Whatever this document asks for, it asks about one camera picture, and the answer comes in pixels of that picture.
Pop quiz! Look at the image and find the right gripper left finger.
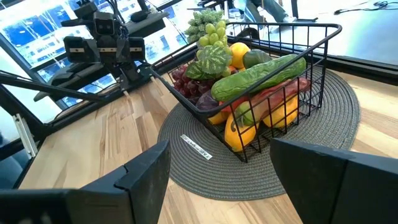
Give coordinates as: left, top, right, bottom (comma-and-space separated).
0, 139, 171, 224

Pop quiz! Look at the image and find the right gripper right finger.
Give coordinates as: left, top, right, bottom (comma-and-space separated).
269, 138, 398, 224

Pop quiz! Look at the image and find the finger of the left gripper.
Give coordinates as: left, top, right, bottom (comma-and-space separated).
63, 35, 94, 64
124, 36, 146, 62

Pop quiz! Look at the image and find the red grape bunch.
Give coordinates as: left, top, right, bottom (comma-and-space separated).
170, 63, 215, 105

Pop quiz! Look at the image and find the green grape bunch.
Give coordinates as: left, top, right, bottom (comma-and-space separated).
185, 20, 234, 82

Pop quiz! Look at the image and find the purple onion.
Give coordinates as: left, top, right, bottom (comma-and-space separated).
195, 90, 221, 111

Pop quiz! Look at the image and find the yellow lemon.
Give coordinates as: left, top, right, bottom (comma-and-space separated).
229, 42, 251, 70

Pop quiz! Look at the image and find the long dark red pepper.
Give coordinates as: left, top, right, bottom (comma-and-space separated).
248, 77, 312, 110

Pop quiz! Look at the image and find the green cucumber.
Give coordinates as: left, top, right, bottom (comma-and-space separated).
210, 54, 307, 103

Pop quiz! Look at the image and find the green lime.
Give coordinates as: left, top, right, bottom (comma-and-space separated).
234, 101, 261, 128

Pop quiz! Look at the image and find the green avocado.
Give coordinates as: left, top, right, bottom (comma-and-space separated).
242, 49, 273, 70

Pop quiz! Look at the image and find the green potted plant white pot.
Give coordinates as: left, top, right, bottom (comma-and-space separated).
184, 8, 229, 44

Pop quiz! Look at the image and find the white light bar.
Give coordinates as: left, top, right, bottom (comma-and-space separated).
12, 113, 38, 159

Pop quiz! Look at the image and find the white label strip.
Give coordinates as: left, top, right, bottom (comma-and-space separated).
180, 134, 213, 161

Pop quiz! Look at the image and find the person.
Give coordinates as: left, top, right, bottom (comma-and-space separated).
242, 0, 299, 24

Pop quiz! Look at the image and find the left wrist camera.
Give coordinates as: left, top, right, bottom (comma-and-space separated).
92, 11, 116, 37

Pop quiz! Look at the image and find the black frame handle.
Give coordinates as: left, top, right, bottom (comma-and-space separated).
238, 27, 261, 41

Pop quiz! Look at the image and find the black wire basket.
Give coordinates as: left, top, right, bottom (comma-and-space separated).
149, 21, 343, 164

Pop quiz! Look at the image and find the black floor cable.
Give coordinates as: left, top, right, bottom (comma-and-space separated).
334, 0, 398, 15

